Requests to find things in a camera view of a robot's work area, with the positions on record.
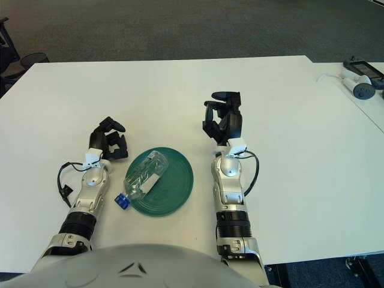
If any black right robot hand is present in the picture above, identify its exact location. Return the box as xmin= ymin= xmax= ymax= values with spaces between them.
xmin=200 ymin=91 xmax=243 ymax=146

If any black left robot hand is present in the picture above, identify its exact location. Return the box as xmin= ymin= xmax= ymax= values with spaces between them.
xmin=88 ymin=116 xmax=130 ymax=161

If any clear bottle with blue cap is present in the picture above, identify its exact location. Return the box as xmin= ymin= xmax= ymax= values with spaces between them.
xmin=114 ymin=151 xmax=169 ymax=211

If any green round plate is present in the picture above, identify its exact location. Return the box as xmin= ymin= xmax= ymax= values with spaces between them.
xmin=125 ymin=146 xmax=195 ymax=217

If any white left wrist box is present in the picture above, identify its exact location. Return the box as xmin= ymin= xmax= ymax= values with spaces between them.
xmin=83 ymin=148 xmax=104 ymax=170

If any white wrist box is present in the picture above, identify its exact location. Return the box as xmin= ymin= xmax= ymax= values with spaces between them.
xmin=83 ymin=148 xmax=104 ymax=170
xmin=227 ymin=137 xmax=248 ymax=157

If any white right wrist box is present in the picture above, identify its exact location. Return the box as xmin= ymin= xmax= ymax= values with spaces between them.
xmin=227 ymin=137 xmax=248 ymax=157

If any black mesh wastebasket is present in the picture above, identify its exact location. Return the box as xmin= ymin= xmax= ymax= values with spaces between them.
xmin=20 ymin=52 xmax=50 ymax=71

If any black office chair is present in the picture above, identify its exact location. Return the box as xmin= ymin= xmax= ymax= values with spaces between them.
xmin=0 ymin=17 xmax=22 ymax=91

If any grey robot torso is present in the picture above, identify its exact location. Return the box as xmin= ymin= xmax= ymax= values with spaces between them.
xmin=0 ymin=242 xmax=262 ymax=288

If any white grey VR controller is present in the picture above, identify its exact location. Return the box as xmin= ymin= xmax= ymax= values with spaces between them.
xmin=340 ymin=74 xmax=376 ymax=100

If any black handheld device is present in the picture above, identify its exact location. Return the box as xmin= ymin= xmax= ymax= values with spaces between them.
xmin=343 ymin=55 xmax=384 ymax=89

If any black table base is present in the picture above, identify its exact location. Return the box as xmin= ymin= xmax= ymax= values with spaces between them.
xmin=344 ymin=256 xmax=384 ymax=288

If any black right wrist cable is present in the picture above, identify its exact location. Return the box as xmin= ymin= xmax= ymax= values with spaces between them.
xmin=239 ymin=151 xmax=260 ymax=197

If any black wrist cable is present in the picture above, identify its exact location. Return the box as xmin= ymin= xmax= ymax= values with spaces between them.
xmin=56 ymin=161 xmax=91 ymax=208
xmin=239 ymin=151 xmax=260 ymax=197

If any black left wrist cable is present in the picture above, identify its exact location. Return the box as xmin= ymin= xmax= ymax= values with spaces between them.
xmin=56 ymin=161 xmax=91 ymax=208

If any thin white cable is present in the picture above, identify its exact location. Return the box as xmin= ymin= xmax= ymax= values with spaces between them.
xmin=317 ymin=73 xmax=343 ymax=84

